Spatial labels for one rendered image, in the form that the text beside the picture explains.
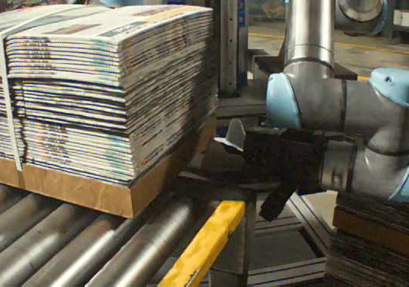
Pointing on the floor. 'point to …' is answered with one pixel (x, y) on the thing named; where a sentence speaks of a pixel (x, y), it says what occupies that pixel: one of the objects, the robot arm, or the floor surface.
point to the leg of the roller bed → (227, 278)
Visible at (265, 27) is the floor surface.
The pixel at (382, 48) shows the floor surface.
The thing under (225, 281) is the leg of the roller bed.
